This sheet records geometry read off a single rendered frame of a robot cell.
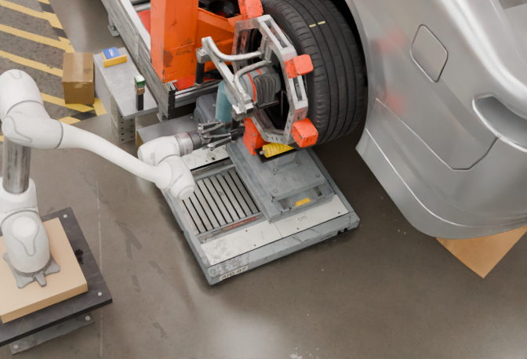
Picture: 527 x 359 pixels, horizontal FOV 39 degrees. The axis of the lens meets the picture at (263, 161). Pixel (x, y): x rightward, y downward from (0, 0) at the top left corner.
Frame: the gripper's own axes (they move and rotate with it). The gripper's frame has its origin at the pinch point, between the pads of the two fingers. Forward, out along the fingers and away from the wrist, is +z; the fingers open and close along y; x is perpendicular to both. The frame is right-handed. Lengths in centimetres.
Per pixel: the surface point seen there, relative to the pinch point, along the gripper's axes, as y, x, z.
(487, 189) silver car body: 82, 35, 52
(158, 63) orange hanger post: -65, -22, -6
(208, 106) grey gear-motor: -48, -42, 13
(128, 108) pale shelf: -57, -38, -24
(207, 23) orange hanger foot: -61, -1, 16
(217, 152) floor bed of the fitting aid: -42, -75, 19
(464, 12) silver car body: 45, 84, 50
